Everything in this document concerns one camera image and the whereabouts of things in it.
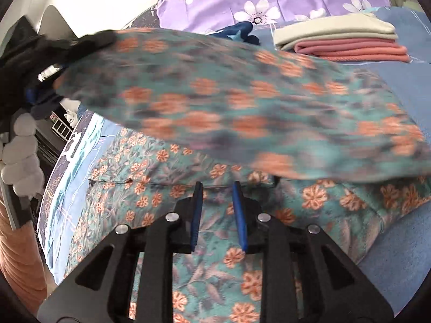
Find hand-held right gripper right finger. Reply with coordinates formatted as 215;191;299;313
233;181;394;323

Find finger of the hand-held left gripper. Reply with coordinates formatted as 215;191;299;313
24;86;63;120
67;30;117;52

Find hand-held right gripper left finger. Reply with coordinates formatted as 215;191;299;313
37;182;204;323

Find green orange floral garment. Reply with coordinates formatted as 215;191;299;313
54;29;431;323

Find person's left forearm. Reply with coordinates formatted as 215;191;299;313
0;188;48;313

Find person's left hand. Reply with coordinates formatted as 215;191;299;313
0;113;45;197

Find black shelf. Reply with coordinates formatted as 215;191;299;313
34;99;79;164

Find dark patterned pillow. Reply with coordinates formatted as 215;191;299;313
123;5;165;31

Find blue white printed sheet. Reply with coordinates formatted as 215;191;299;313
37;104;125;276

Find navy star print cloth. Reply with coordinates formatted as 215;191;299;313
205;21;260;46

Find blue striped blanket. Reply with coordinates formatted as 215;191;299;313
256;5;431;313

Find folded pink cloth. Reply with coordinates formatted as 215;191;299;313
294;38;411;63

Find folded beige cloth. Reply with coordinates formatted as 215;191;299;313
273;13;399;51

